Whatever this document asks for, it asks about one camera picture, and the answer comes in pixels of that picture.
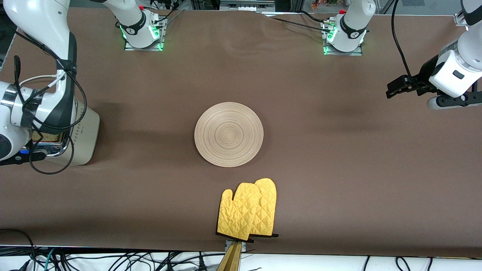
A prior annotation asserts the round wooden plate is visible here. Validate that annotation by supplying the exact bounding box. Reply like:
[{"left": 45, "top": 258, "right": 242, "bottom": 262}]
[{"left": 194, "top": 102, "right": 264, "bottom": 168}]

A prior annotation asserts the cream and chrome toaster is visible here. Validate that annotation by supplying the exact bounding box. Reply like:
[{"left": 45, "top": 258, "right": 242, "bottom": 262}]
[{"left": 32, "top": 99, "right": 101, "bottom": 166}]

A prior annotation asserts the small metal clamp plate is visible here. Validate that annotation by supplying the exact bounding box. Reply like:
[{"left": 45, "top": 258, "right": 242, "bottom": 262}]
[{"left": 225, "top": 239, "right": 247, "bottom": 253}]

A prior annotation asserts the brown table cover sheet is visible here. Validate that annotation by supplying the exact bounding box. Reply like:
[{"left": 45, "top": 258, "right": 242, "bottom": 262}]
[{"left": 0, "top": 6, "right": 482, "bottom": 259}]

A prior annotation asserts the grey metal box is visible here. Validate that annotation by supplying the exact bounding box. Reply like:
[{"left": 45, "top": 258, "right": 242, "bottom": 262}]
[{"left": 220, "top": 0, "right": 276, "bottom": 11}]

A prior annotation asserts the yellow quilted oven mitt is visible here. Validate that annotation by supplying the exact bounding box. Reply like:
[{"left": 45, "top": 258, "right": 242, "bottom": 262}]
[
  {"left": 249, "top": 178, "right": 279, "bottom": 238},
  {"left": 217, "top": 183, "right": 261, "bottom": 241}
]

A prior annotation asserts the brass coloured stand beam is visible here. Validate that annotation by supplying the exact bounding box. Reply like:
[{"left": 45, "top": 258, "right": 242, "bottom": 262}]
[{"left": 217, "top": 242, "right": 243, "bottom": 271}]

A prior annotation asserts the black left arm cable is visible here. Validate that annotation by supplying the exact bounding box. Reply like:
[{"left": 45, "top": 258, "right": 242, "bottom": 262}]
[{"left": 392, "top": 0, "right": 415, "bottom": 79}]

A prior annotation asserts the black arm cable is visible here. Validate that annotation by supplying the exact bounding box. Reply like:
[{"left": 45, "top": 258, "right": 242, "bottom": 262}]
[
  {"left": 392, "top": 0, "right": 415, "bottom": 79},
  {"left": 0, "top": 23, "right": 88, "bottom": 175}
]

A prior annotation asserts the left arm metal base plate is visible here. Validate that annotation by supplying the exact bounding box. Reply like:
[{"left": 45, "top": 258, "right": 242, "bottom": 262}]
[{"left": 322, "top": 19, "right": 364, "bottom": 56}]

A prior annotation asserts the black looped floor cable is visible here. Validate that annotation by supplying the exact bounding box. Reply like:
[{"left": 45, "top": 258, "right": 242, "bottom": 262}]
[{"left": 0, "top": 228, "right": 37, "bottom": 271}]

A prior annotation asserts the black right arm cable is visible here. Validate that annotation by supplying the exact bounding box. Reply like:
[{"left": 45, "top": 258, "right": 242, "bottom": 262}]
[{"left": 0, "top": 23, "right": 88, "bottom": 175}]

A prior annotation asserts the teal floor cable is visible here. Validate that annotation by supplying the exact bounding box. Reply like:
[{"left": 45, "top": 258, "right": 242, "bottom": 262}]
[{"left": 43, "top": 248, "right": 57, "bottom": 271}]

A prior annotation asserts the black base supply cable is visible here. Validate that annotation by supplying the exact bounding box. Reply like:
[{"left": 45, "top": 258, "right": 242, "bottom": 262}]
[
  {"left": 299, "top": 10, "right": 332, "bottom": 24},
  {"left": 269, "top": 16, "right": 330, "bottom": 32}
]

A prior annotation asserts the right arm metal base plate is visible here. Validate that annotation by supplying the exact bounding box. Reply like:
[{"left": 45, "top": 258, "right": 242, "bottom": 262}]
[{"left": 124, "top": 15, "right": 165, "bottom": 51}]

